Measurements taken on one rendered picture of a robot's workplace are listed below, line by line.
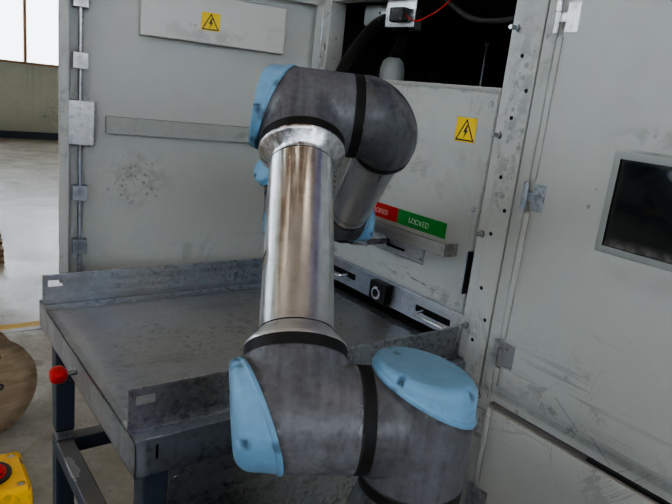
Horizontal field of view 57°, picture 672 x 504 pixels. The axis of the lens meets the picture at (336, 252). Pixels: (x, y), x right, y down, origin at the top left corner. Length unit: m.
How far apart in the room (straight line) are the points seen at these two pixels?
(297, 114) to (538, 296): 0.57
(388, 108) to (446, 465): 0.46
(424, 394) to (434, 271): 0.79
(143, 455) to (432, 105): 0.92
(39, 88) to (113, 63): 10.74
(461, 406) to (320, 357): 0.15
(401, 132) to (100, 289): 0.84
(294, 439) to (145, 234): 1.09
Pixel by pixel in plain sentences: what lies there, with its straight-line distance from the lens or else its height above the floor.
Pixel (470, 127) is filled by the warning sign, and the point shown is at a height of 1.31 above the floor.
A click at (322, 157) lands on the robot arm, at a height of 1.27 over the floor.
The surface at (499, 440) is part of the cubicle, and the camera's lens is 1.27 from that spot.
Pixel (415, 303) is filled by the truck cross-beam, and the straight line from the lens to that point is 1.44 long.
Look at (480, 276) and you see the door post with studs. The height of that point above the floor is 1.03.
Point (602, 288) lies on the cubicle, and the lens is 1.08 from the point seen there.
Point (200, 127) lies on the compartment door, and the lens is 1.60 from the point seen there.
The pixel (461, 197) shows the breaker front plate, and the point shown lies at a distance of 1.34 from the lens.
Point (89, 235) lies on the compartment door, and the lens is 1.62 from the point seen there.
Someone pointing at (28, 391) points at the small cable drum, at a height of 0.15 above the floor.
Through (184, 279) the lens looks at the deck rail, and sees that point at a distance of 1.53.
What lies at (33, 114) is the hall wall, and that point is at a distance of 12.31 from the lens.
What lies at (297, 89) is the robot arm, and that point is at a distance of 0.83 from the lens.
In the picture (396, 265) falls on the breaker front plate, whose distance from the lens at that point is 1.49.
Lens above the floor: 1.35
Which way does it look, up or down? 14 degrees down
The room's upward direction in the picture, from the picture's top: 6 degrees clockwise
